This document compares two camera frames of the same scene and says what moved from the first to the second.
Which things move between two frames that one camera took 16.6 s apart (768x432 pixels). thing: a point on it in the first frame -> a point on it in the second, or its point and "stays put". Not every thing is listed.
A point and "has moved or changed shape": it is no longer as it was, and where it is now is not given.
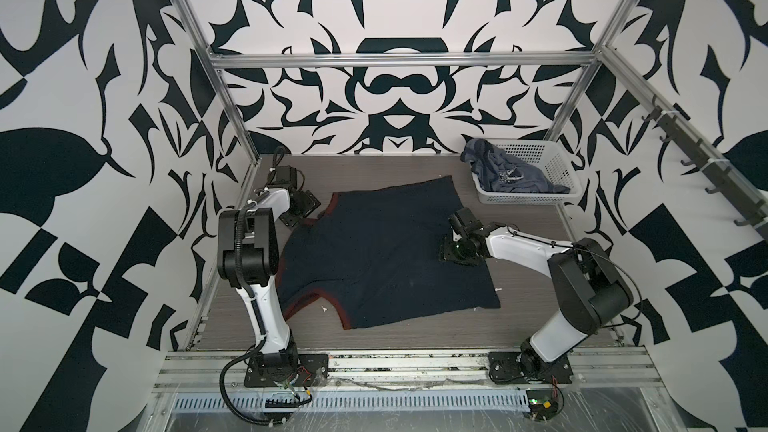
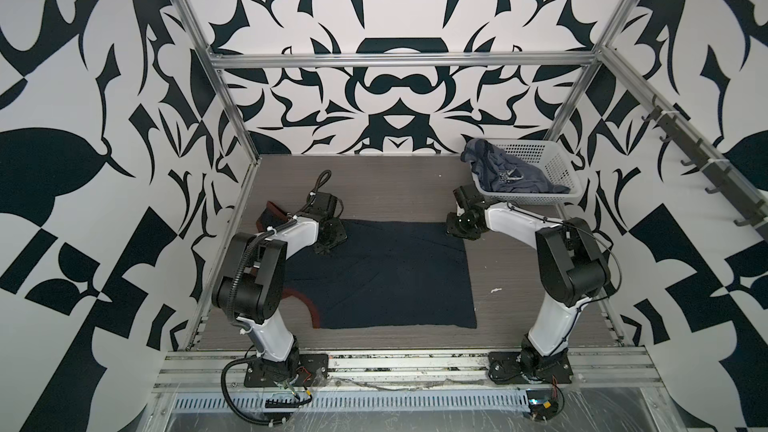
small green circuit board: x=543 y=404 stays put
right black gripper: x=445 y=252 -> x=450 y=227
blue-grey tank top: x=495 y=171 stays put
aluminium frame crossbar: x=403 y=60 stays put
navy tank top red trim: x=374 y=253 has moved or changed shape
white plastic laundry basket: x=549 y=158 stays put
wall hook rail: x=754 y=209 stays put
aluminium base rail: x=594 y=371 stays put
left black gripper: x=311 y=204 -> x=342 y=235
